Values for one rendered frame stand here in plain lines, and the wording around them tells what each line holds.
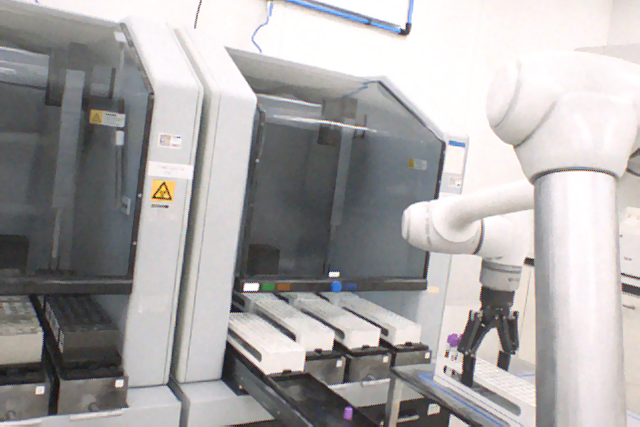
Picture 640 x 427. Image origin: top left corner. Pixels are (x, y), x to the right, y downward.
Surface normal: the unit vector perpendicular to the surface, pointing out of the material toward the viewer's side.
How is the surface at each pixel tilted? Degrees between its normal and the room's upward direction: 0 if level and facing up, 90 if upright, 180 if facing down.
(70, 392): 90
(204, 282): 90
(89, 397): 90
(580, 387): 74
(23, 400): 90
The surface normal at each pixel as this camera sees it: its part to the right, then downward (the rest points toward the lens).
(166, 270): 0.53, 0.11
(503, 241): 0.02, 0.09
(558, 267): -0.72, -0.26
